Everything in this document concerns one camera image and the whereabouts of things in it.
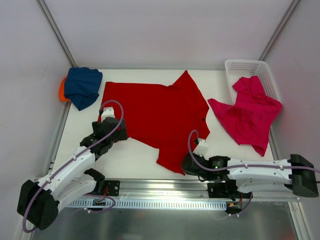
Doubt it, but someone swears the red t shirt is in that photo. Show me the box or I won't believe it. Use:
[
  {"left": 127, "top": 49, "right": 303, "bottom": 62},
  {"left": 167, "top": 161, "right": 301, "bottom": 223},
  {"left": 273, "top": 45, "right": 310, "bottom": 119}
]
[{"left": 102, "top": 71, "right": 210, "bottom": 174}]

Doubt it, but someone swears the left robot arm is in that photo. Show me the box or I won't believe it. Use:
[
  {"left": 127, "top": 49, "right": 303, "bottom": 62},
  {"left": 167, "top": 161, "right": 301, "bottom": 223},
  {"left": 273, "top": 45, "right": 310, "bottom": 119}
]
[{"left": 17, "top": 117, "right": 128, "bottom": 233}]

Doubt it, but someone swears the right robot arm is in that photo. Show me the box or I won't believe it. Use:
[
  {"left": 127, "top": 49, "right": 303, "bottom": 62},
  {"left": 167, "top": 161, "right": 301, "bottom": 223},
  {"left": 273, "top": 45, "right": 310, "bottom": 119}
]
[{"left": 181, "top": 153, "right": 319, "bottom": 201}]

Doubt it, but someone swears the blue t shirt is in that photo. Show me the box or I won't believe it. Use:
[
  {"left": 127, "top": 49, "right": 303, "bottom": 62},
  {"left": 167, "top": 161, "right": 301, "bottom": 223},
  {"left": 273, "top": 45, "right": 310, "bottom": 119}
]
[{"left": 64, "top": 67, "right": 103, "bottom": 111}]

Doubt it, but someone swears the orange t shirt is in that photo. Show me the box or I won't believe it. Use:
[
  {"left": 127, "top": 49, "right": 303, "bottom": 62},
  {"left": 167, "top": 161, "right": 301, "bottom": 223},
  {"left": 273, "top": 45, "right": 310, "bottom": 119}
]
[{"left": 58, "top": 76, "right": 71, "bottom": 102}]

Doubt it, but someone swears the pink t shirt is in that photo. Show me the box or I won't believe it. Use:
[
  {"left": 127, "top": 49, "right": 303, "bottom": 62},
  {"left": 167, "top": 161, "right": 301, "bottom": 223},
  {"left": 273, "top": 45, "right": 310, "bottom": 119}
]
[{"left": 207, "top": 76, "right": 283, "bottom": 157}]

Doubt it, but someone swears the white perforated plastic basket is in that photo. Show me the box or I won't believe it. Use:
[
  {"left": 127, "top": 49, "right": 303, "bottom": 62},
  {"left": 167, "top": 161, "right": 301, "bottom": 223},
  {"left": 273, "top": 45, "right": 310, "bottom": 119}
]
[{"left": 224, "top": 59, "right": 282, "bottom": 104}]

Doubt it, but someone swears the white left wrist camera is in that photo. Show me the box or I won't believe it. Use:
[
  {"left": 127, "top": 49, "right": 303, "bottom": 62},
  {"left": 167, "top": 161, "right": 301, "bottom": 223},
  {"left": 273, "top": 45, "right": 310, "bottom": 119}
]
[{"left": 98, "top": 107, "right": 116, "bottom": 123}]

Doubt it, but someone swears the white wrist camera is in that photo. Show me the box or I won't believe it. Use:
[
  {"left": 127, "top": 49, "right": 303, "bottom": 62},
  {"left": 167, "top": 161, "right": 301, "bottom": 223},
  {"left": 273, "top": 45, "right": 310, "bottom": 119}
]
[
  {"left": 193, "top": 138, "right": 209, "bottom": 157},
  {"left": 98, "top": 107, "right": 116, "bottom": 123}
]

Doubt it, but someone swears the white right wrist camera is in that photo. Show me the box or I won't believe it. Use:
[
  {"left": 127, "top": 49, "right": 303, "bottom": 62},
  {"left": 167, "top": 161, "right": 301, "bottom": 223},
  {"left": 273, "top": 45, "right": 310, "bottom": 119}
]
[{"left": 193, "top": 138, "right": 209, "bottom": 157}]

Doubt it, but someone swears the white slotted cable duct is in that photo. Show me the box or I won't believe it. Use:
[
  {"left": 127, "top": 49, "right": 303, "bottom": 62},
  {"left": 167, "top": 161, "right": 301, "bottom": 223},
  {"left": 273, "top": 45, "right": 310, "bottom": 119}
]
[{"left": 68, "top": 197, "right": 227, "bottom": 211}]

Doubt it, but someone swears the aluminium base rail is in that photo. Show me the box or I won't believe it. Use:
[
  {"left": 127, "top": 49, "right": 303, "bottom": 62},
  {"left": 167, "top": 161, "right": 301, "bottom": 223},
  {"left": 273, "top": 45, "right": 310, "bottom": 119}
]
[{"left": 29, "top": 176, "right": 301, "bottom": 203}]

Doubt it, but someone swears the left aluminium corner post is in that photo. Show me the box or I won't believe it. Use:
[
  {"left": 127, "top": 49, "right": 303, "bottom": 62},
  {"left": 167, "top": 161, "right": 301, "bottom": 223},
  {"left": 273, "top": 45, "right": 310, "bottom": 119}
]
[{"left": 36, "top": 0, "right": 78, "bottom": 67}]

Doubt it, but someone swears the aluminium corner post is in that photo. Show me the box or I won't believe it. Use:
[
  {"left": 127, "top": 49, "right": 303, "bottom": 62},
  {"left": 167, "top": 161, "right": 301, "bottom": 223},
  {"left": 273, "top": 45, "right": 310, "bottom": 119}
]
[
  {"left": 258, "top": 0, "right": 302, "bottom": 61},
  {"left": 36, "top": 0, "right": 78, "bottom": 67}
]

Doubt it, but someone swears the right aluminium corner post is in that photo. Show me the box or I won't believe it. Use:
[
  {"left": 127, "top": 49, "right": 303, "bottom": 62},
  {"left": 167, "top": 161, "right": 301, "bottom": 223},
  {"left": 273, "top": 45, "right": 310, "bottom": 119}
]
[{"left": 258, "top": 0, "right": 302, "bottom": 61}]

